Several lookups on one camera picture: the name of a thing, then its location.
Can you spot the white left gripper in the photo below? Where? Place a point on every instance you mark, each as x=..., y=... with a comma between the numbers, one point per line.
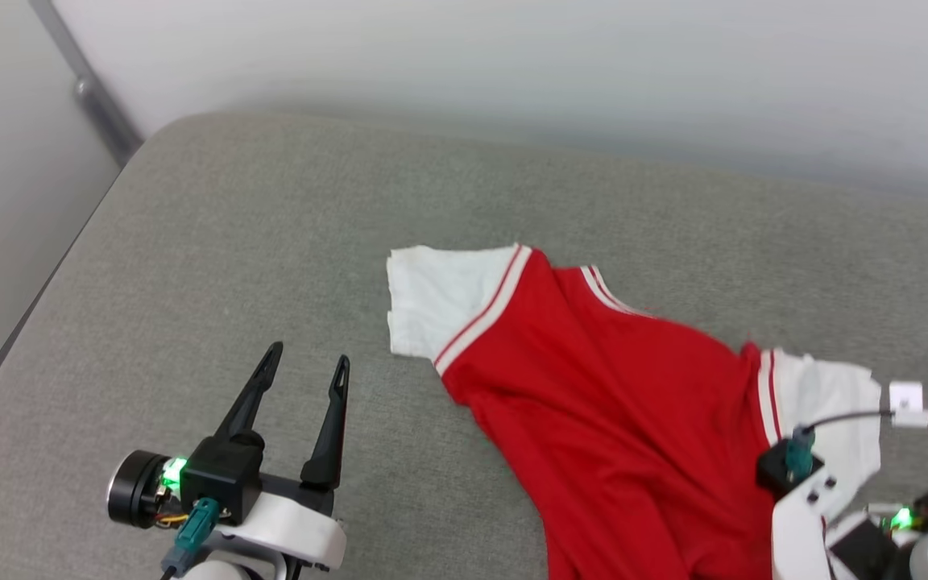
x=295, y=532

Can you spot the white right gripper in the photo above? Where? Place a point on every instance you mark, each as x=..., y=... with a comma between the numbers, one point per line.
x=798, y=532

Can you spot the red and white shirt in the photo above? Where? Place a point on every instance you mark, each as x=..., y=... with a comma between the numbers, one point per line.
x=633, y=419

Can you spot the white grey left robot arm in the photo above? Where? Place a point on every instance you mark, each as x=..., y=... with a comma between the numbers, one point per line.
x=218, y=570

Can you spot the black cylindrical left wrist actuator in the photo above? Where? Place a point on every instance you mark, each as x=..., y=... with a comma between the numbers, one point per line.
x=134, y=487

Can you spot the grey metal pole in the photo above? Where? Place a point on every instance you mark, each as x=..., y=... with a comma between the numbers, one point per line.
x=85, y=89

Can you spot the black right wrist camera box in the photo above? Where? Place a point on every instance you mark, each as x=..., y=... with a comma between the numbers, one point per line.
x=772, y=471

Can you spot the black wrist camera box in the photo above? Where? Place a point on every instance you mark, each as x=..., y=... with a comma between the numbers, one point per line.
x=222, y=479
x=772, y=471

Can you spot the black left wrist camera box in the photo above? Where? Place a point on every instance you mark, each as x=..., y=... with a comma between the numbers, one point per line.
x=222, y=479

